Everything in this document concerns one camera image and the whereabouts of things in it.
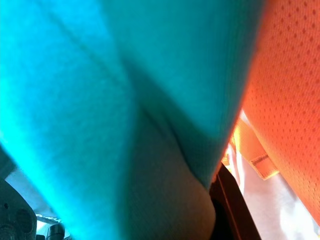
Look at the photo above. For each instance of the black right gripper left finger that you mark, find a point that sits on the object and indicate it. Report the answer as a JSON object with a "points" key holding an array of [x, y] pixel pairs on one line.
{"points": [[15, 217]]}

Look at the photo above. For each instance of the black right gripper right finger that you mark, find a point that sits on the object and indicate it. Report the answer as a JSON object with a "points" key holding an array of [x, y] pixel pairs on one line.
{"points": [[228, 212]]}

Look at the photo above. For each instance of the turquoise fleece cloth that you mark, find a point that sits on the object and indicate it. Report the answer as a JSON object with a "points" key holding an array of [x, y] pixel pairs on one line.
{"points": [[155, 75]]}

